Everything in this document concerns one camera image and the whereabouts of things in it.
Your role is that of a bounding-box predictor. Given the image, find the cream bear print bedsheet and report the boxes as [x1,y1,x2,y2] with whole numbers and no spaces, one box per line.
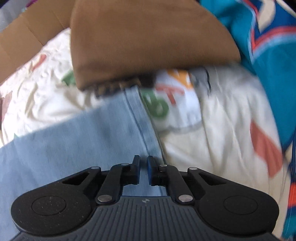
[1,29,295,240]

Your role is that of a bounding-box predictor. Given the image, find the light blue denim jeans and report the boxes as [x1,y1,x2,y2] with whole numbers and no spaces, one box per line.
[1,87,166,240]

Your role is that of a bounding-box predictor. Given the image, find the flattened brown cardboard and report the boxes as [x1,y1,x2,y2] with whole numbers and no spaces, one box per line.
[0,0,75,82]

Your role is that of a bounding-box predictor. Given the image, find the colourful patterned teal garment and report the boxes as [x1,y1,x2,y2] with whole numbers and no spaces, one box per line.
[198,0,295,240]

